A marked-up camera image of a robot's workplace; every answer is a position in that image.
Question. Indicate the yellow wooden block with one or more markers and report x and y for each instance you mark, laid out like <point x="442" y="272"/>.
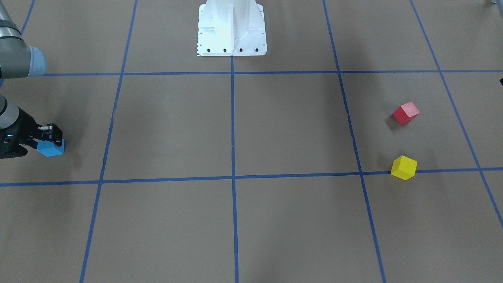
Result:
<point x="404" y="167"/>

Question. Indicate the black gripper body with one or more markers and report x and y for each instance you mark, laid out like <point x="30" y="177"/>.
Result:
<point x="24" y="125"/>

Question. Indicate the blue wooden block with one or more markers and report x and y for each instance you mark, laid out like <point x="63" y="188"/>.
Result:
<point x="48" y="148"/>

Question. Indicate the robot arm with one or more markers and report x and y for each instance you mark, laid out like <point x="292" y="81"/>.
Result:
<point x="17" y="60"/>

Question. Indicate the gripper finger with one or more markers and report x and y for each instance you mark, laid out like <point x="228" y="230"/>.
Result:
<point x="49" y="136"/>

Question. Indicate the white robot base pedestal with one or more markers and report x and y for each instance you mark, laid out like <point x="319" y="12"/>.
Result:
<point x="231" y="28"/>

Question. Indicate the red wooden block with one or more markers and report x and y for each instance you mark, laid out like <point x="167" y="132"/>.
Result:
<point x="406" y="113"/>

